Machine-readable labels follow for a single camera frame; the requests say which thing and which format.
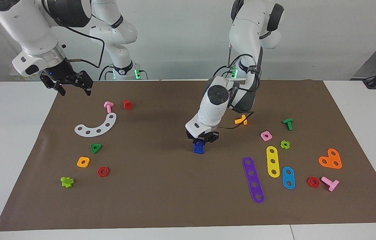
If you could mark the orange toy screw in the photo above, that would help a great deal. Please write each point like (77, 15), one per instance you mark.
(241, 120)

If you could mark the yellow perforated strip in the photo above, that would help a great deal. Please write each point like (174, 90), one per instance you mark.
(272, 156)

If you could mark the blue toy screw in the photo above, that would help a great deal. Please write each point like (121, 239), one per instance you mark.
(198, 150)

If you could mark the pink toy screw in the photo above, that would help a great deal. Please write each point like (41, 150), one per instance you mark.
(108, 106)
(333, 184)

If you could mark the orange square toy nut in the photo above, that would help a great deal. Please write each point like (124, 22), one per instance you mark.
(87, 160)

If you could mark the pink square toy nut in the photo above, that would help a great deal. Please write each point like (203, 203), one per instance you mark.
(270, 138)

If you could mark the brown table mat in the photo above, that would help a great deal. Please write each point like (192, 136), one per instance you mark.
(174, 183)

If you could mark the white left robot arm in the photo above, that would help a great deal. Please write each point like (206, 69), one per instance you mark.
(214, 110)

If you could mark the blue square toy nut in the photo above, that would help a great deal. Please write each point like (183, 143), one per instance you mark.
(202, 144)

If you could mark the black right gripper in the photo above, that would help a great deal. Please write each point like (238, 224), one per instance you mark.
(61, 74)

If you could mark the lime flower toy nut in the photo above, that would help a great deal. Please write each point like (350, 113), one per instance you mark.
(288, 144)

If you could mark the white curved perforated strip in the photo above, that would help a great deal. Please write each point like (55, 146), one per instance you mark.
(103, 127)

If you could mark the orange heart perforated plate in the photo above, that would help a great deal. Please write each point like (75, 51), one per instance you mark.
(330, 159)

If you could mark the white box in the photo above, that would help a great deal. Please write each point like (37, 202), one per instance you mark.
(19, 78)

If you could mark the red toy screw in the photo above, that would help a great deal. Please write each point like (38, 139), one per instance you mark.
(127, 105)

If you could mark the purple perforated strip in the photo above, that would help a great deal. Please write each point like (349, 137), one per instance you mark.
(253, 179)

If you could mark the lime green toy screw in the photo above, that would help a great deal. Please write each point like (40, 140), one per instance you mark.
(67, 182)

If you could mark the red hexagon toy nut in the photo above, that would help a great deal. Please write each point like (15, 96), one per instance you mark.
(99, 172)
(309, 182)

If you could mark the blue perforated strip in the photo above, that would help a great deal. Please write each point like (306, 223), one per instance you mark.
(288, 177)

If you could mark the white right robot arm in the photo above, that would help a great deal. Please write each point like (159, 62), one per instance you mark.
(24, 26)

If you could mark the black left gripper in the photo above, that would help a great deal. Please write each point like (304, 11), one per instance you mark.
(203, 136)

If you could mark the green triangle toy nut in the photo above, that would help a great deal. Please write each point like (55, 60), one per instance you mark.
(99, 146)

